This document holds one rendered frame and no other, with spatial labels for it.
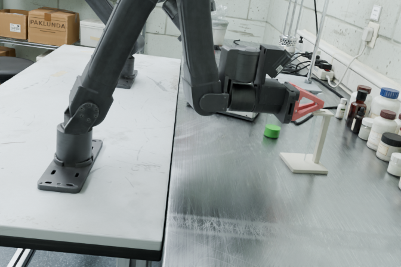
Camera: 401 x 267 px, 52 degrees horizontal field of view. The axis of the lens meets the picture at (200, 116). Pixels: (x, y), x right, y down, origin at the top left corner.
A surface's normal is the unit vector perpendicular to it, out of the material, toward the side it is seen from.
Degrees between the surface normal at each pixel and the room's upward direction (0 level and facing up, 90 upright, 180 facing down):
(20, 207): 0
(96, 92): 90
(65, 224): 0
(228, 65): 90
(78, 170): 0
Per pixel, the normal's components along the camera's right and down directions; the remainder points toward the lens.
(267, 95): 0.18, 0.36
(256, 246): 0.14, -0.93
